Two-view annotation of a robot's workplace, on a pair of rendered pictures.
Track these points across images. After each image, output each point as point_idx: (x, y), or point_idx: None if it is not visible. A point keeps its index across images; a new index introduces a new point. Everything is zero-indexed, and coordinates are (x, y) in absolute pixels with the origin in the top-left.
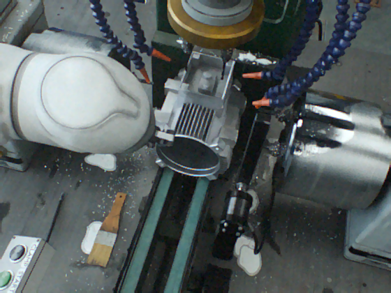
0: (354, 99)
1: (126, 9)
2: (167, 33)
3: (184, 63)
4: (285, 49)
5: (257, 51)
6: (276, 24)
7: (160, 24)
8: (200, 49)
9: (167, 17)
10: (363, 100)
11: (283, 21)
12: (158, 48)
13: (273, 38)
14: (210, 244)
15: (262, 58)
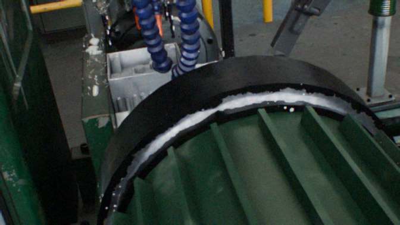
0: (116, 1)
1: (153, 11)
2: (82, 107)
3: (113, 112)
4: (44, 62)
5: (45, 88)
6: (33, 36)
7: (29, 166)
8: (100, 77)
9: (25, 143)
10: (112, 1)
11: (32, 27)
12: (112, 116)
13: (39, 56)
14: None
15: (90, 41)
